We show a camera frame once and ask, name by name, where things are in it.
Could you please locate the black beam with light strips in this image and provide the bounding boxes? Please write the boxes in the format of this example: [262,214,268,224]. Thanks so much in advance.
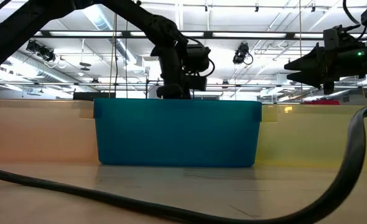
[34,29,367,40]

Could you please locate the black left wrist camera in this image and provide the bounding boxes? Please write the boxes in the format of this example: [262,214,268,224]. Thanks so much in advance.
[185,44,211,75]

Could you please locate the yellow translucent plastic bin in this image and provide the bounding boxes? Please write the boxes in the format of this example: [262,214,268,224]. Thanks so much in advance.
[254,104,367,170]

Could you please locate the black rectangular box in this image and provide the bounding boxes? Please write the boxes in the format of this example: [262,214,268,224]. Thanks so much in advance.
[73,91,116,100]

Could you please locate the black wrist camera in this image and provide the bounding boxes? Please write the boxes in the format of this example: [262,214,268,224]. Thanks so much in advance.
[185,44,211,75]
[322,24,349,47]

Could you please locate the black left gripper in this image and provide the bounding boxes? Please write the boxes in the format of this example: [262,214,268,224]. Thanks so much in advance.
[150,44,208,100]

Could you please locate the black mounted camera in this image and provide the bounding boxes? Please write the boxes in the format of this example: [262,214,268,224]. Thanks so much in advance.
[26,39,57,63]
[232,42,254,67]

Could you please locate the blue plastic bin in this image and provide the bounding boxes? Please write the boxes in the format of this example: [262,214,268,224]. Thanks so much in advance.
[93,98,263,168]

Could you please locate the black lamp cable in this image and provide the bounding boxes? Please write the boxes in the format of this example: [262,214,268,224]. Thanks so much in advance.
[0,101,367,224]

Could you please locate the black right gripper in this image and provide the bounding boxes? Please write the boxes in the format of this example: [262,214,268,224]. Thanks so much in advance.
[284,42,367,95]

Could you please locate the silver ceiling duct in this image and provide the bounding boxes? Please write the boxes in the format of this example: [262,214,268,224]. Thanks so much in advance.
[80,4,139,68]
[0,51,88,93]

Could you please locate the orange translucent plastic bin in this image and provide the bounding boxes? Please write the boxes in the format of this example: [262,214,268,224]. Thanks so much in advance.
[0,98,101,164]

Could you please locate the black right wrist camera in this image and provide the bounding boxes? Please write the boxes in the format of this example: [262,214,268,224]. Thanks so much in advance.
[322,24,349,47]

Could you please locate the red storage bins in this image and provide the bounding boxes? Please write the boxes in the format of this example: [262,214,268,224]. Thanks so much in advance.
[303,99,340,106]

